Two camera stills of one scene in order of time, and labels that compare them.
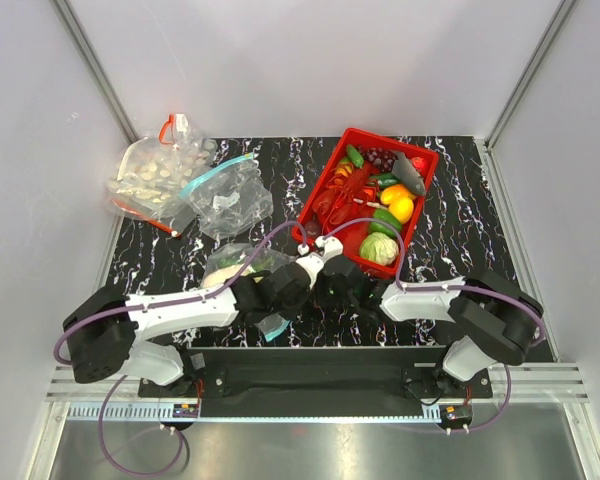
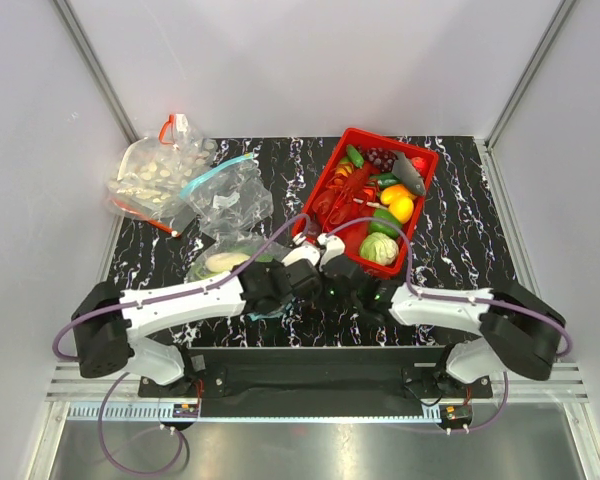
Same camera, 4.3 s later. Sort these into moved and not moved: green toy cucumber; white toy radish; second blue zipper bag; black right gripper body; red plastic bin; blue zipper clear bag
Moved: white toy radish; blue zipper clear bag
Not moved: second blue zipper bag; green toy cucumber; black right gripper body; red plastic bin
